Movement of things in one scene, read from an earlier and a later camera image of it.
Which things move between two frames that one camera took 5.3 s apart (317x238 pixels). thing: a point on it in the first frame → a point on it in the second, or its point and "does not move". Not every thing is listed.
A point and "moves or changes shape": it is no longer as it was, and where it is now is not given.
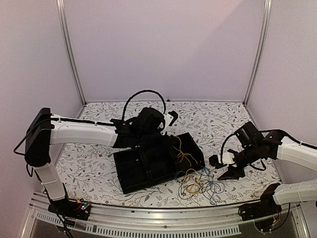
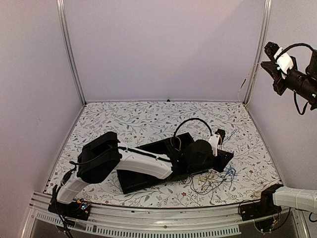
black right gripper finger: x=235 y=173 → x=272 y=67
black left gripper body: x=148 y=141 → x=218 y=166
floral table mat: x=89 y=174 does not move
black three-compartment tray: x=137 y=169 does not move
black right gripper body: x=250 y=154 → x=307 y=88
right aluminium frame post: x=262 y=42 does not move
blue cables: x=205 y=176 moves or changes shape
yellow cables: x=193 y=182 → x=251 y=93
